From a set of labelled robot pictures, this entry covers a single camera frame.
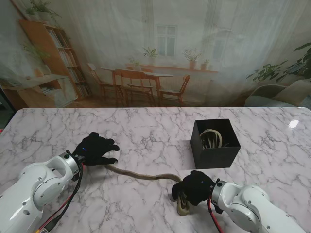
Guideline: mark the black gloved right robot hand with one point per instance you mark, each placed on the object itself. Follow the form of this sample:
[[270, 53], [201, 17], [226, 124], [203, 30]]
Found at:
[[194, 188]]

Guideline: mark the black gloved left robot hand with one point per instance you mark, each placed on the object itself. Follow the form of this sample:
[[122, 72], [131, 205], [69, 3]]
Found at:
[[96, 150]]

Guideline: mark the black square storage box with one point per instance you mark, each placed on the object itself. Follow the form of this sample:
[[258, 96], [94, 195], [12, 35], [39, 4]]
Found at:
[[213, 157]]

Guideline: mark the beige woven belt looped end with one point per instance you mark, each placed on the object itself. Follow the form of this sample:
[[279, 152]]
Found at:
[[145, 176]]

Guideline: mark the beige woven belt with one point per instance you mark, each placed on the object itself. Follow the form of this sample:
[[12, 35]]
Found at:
[[211, 139]]

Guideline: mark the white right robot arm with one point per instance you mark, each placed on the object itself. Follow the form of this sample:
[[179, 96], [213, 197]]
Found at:
[[250, 206]]

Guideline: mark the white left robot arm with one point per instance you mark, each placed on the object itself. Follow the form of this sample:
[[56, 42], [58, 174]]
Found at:
[[34, 191]]

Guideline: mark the printed room scene backdrop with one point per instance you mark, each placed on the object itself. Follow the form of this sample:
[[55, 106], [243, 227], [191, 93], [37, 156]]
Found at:
[[155, 36]]

